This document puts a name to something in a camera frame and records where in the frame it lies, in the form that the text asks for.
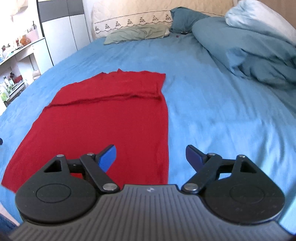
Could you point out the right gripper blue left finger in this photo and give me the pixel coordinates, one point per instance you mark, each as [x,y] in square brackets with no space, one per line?
[96,167]

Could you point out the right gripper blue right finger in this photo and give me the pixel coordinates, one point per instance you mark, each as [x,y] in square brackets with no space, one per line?
[206,167]

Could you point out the red long-sleeve sweater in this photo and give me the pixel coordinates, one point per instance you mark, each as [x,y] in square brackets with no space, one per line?
[125,109]

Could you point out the blue bed sheet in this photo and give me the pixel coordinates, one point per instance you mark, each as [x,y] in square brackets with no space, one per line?
[209,107]

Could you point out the teal duvet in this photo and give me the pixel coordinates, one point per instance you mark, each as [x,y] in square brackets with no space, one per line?
[266,59]

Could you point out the blue shaggy rug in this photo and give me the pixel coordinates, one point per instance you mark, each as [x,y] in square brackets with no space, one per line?
[6,226]

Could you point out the white shelf desk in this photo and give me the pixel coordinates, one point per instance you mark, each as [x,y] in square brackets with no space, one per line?
[31,59]

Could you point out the green pillow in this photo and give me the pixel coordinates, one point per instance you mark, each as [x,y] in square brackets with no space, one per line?
[135,33]

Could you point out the dark teal pillow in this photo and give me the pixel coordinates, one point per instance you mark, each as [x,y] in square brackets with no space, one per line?
[184,19]

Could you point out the white wardrobe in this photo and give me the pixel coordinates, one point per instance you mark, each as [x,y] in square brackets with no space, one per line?
[63,24]

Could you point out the small brown teddy bear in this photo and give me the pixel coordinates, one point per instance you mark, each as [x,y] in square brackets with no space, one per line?
[25,40]

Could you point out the cream quilted headboard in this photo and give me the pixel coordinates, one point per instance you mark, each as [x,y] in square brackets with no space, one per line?
[108,16]

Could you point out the light blue blanket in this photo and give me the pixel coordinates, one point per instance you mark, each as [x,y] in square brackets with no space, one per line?
[258,17]

